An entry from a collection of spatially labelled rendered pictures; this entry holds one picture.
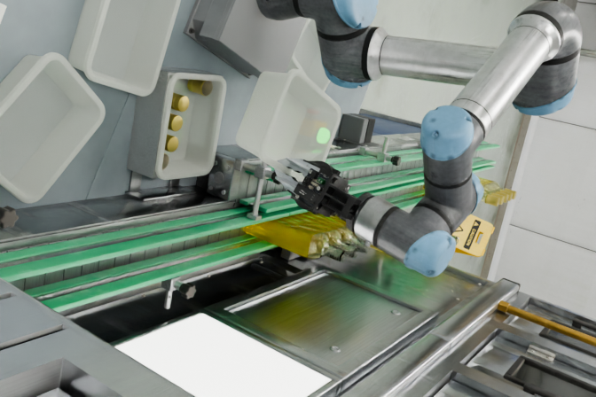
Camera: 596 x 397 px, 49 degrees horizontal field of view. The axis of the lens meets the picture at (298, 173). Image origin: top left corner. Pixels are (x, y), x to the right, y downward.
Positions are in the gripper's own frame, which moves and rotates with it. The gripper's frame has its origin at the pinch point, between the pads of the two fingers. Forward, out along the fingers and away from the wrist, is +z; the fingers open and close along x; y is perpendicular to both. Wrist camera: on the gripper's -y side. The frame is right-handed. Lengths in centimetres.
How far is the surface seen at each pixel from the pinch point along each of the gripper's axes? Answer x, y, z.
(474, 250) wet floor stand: -2, -367, 60
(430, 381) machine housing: 23, -29, -35
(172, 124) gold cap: 3.5, 0.2, 29.1
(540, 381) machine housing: 15, -55, -50
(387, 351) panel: 23.0, -27.7, -25.2
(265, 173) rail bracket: 3.5, -15.8, 13.5
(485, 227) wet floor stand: -20, -372, 62
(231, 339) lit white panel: 33.4, -4.9, -4.9
